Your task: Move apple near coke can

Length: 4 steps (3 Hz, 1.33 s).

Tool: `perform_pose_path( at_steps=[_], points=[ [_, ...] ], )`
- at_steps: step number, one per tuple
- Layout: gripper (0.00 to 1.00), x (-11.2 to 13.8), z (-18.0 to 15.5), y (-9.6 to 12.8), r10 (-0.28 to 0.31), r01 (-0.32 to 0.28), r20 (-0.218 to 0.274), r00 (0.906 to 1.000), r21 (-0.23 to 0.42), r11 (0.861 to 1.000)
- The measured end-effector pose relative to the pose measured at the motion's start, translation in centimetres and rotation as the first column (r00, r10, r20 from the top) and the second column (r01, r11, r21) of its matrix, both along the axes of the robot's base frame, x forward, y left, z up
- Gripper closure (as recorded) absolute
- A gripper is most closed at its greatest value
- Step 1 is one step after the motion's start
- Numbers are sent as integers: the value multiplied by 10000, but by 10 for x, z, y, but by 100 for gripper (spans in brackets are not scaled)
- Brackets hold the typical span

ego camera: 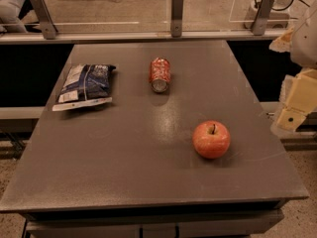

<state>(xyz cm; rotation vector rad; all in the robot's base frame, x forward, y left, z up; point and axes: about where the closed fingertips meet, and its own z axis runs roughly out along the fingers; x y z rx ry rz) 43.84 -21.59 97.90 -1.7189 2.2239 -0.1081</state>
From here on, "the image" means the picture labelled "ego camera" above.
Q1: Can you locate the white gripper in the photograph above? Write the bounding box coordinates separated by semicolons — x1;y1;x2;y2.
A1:
268;7;317;132

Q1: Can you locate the red apple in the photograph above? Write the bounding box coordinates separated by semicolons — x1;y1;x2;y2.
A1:
192;120;231;159

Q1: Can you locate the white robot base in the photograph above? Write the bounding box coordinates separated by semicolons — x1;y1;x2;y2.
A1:
244;0;294;29

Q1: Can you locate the red coke can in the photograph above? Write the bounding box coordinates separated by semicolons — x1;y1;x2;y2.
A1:
149;58;171;93

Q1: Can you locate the grey table cabinet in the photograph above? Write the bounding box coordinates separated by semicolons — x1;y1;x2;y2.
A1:
23;201;283;238

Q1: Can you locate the blue chip bag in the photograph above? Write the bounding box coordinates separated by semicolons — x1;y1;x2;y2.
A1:
53;64;116;111

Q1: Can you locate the person in background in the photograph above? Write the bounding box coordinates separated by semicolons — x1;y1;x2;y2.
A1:
0;0;27;33

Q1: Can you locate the right metal bracket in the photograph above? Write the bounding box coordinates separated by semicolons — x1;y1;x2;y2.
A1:
251;0;275;36

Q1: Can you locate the metal bracket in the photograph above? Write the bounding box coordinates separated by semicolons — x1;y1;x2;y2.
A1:
170;0;184;38
30;0;57;40
251;0;275;36

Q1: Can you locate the middle metal bracket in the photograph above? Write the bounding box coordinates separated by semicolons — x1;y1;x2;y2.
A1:
170;0;184;38

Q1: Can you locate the metal rail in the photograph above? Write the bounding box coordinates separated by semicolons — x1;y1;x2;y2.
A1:
0;29;284;45

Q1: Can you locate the left metal bracket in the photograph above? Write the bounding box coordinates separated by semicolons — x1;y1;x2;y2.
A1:
30;0;57;40

